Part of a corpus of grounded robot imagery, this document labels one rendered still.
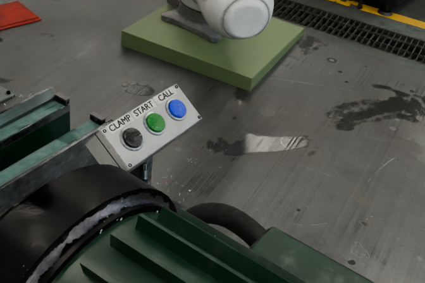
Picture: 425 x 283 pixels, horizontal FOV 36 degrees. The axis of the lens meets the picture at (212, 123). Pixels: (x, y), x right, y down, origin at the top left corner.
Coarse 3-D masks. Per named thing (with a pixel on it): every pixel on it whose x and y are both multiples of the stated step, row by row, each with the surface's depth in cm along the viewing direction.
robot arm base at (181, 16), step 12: (168, 0) 179; (180, 0) 171; (168, 12) 172; (180, 12) 170; (192, 12) 167; (180, 24) 170; (192, 24) 168; (204, 24) 167; (204, 36) 166; (216, 36) 165
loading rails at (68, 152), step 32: (32, 96) 120; (64, 96) 122; (0, 128) 114; (32, 128) 116; (64, 128) 124; (96, 128) 114; (0, 160) 113; (32, 160) 108; (64, 160) 109; (96, 160) 117; (0, 192) 99
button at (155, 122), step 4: (148, 116) 94; (152, 116) 94; (156, 116) 95; (160, 116) 95; (148, 120) 94; (152, 120) 94; (156, 120) 94; (160, 120) 95; (148, 124) 93; (152, 124) 94; (156, 124) 94; (160, 124) 94; (164, 124) 95; (152, 128) 93; (156, 128) 94; (160, 128) 94; (156, 132) 94
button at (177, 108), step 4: (172, 100) 98; (176, 100) 98; (168, 104) 98; (172, 104) 97; (176, 104) 98; (180, 104) 98; (168, 108) 97; (172, 108) 97; (176, 108) 97; (180, 108) 98; (184, 108) 98; (172, 112) 97; (176, 112) 97; (180, 112) 98; (184, 112) 98; (176, 116) 97; (180, 116) 97
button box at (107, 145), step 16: (160, 96) 98; (176, 96) 100; (128, 112) 93; (144, 112) 95; (160, 112) 96; (192, 112) 100; (112, 128) 90; (144, 128) 93; (176, 128) 97; (96, 144) 91; (112, 144) 89; (144, 144) 92; (160, 144) 94; (112, 160) 90; (128, 160) 89; (144, 160) 92
